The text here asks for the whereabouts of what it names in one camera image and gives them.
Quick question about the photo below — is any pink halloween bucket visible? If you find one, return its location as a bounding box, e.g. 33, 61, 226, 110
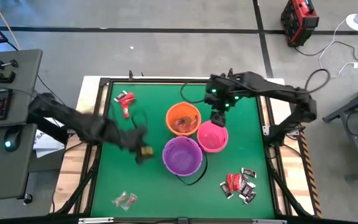
196, 120, 229, 154

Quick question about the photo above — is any purple halloween bucket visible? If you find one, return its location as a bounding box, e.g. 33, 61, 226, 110
162, 136, 208, 187

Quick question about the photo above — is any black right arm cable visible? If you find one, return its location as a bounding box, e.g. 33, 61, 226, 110
305, 68, 331, 94

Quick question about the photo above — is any red and black machine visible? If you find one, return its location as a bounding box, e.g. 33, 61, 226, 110
280, 0, 319, 47

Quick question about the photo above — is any black computer mouse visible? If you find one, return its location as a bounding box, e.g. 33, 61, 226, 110
4, 127, 23, 152

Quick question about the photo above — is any orange halloween bucket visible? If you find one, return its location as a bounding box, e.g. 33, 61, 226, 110
165, 101, 202, 137

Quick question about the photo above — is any white floor cable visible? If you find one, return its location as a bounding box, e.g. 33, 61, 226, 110
318, 18, 358, 78

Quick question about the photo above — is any green table mat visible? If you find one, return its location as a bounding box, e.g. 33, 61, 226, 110
91, 81, 275, 219

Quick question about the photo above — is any black metal table frame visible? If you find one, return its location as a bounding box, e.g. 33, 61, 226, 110
50, 68, 315, 218

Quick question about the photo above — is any white paper sheet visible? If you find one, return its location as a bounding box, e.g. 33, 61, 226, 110
32, 130, 65, 159

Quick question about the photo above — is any thin orange cord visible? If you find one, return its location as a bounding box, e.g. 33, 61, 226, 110
0, 0, 21, 50

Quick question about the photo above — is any black floor cable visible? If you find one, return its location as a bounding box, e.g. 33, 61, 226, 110
293, 40, 358, 63

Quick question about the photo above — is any silver metal bracket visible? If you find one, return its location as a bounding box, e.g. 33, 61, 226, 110
252, 219, 287, 224
78, 217, 114, 224

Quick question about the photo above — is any grey desk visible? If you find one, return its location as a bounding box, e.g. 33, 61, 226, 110
0, 49, 43, 202

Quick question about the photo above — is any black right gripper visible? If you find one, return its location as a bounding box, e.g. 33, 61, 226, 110
204, 77, 241, 128

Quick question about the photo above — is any black yellow hazard strip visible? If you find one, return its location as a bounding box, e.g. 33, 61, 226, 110
296, 130, 323, 218

